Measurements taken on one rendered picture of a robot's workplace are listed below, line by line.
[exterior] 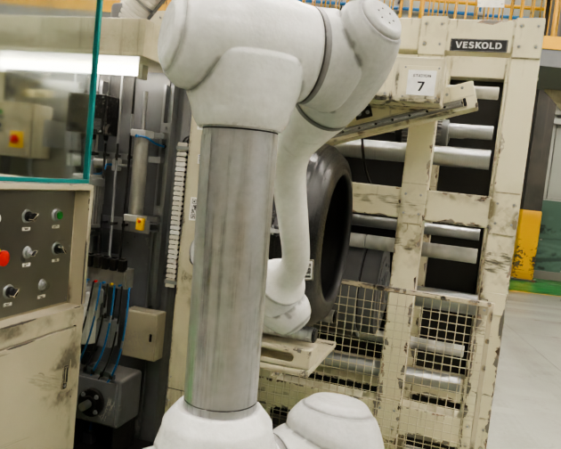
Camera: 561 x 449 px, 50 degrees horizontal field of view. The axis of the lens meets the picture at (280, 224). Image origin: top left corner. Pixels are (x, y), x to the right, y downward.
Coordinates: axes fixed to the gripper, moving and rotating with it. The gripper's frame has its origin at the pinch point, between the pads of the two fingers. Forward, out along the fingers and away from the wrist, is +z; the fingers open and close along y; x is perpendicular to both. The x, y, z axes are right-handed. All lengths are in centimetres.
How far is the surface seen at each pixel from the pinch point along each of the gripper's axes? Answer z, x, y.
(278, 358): 10.0, 44.3, -1.0
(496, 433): 192, 153, -80
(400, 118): 67, -26, -22
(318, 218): 8.1, 0.2, -10.6
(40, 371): -21, 47, 59
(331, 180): 18.6, -9.1, -11.0
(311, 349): 9.9, 39.4, -10.9
